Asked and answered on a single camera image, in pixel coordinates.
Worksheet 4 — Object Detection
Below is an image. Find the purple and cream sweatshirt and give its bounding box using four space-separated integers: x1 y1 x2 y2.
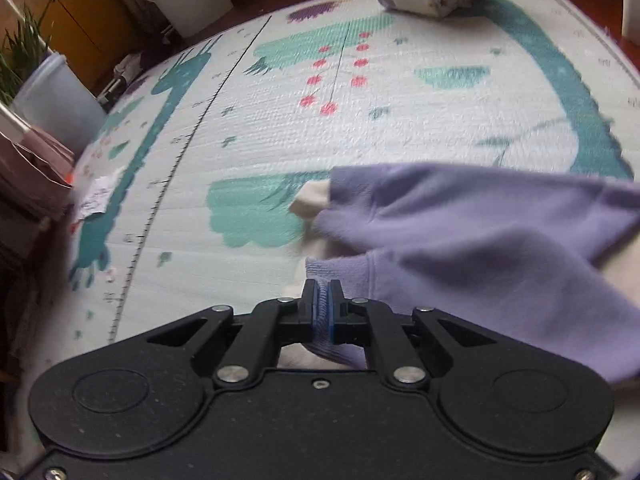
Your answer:
290 162 639 382

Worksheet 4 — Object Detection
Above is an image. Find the patterned play mat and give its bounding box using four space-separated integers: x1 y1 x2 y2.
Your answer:
22 0 639 479

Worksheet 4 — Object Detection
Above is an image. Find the paper tag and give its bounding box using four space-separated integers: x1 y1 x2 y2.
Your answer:
74 166 125 221

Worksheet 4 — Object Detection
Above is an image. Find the translucent plastic container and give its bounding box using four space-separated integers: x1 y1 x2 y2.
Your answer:
10 52 106 159

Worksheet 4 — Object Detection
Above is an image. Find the green plant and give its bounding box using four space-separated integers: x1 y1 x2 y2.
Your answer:
0 6 51 106

